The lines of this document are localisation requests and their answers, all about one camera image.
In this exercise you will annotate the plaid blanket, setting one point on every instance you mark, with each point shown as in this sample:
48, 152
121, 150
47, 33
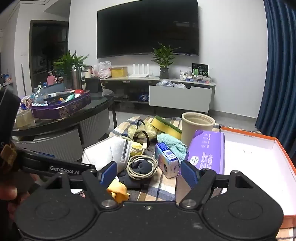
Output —
159, 187

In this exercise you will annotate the steel thermos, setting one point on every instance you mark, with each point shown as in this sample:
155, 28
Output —
76, 80

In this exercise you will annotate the person's left hand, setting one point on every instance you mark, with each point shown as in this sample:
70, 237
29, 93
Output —
7, 192

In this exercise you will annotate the white television cabinet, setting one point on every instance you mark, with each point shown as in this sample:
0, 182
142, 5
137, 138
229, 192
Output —
152, 79

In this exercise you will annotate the black wall television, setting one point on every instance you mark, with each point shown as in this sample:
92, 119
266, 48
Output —
148, 27

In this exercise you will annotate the yellow cloth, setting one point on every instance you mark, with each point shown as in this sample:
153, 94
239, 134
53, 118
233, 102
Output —
120, 192

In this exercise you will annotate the white pink plastic bag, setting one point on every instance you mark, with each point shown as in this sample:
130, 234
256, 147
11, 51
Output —
103, 69

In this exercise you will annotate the clear tray of small items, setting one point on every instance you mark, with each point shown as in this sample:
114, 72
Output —
196, 79

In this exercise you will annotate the yellow green sponge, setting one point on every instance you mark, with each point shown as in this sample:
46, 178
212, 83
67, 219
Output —
166, 129

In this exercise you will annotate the purple patterned tray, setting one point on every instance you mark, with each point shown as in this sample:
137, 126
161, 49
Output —
69, 109

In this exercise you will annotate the grey wicker chair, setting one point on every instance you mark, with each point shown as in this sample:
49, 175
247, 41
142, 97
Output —
94, 129
57, 143

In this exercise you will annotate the translucent plastic box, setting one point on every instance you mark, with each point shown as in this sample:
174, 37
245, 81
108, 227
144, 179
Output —
24, 119

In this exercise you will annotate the white face mask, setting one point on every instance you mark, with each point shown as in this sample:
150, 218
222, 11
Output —
104, 150

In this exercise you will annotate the white router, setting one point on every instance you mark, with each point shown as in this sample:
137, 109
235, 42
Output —
138, 75

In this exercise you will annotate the leafy table plant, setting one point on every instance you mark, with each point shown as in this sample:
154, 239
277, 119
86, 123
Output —
67, 64

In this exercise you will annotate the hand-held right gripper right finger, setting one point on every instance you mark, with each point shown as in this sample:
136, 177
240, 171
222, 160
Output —
188, 172

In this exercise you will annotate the purple wipes pack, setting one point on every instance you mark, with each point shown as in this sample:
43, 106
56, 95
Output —
208, 150

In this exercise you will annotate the dark blue cloth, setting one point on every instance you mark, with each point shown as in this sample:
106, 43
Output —
143, 165

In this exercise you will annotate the potted plant in dark vase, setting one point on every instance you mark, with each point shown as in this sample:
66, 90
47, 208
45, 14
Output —
164, 73

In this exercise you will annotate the black hair band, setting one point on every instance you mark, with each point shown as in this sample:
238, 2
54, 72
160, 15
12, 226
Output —
134, 135

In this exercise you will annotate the orange white box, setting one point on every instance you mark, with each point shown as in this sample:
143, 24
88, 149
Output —
254, 166

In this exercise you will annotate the cream jar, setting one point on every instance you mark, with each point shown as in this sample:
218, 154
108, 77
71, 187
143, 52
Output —
87, 73

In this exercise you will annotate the beige cup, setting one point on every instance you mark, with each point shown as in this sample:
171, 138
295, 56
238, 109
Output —
196, 132

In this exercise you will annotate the black stand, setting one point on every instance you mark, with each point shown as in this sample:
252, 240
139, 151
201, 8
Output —
92, 84

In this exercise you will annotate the clear crumpled plastic bag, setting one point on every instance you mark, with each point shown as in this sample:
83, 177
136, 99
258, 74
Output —
180, 85

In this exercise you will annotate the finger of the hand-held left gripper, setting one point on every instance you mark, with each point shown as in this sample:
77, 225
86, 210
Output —
89, 166

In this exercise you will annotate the white cabinet drawer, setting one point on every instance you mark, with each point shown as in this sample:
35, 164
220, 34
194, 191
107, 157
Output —
180, 97

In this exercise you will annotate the blue bag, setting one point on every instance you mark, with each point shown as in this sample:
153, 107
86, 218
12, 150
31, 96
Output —
143, 97

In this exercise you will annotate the black green box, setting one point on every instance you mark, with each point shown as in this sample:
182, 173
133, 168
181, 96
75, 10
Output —
200, 69

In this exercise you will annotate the yellow cardboard box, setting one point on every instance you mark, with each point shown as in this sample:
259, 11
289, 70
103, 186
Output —
119, 72

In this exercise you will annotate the bluish crumpled plastic bag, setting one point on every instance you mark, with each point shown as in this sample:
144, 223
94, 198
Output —
164, 83

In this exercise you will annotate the round black glass table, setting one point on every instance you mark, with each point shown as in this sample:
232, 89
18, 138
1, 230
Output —
97, 104

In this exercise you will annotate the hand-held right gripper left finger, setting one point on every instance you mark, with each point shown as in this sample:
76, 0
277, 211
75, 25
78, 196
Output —
108, 172

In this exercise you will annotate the dark glass display cabinet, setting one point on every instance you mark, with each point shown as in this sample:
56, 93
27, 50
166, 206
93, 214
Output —
46, 46

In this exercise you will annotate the light blue fluffy towel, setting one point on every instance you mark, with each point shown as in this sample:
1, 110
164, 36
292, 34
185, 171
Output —
173, 143

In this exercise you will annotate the pile of small packages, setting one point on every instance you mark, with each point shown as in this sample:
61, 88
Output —
57, 95

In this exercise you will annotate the blue curtain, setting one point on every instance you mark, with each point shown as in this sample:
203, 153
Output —
277, 69

